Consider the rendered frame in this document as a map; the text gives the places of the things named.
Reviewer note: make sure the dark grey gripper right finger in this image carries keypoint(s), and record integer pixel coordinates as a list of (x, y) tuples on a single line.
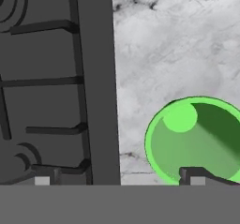
[(197, 175)]

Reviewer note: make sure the dark grey hob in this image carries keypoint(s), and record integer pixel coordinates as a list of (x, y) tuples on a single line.
[(56, 77)]

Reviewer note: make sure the green cup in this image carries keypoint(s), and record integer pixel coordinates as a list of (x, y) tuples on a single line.
[(200, 146)]

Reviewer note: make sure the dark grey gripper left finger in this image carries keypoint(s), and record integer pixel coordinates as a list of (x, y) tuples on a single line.
[(47, 176)]

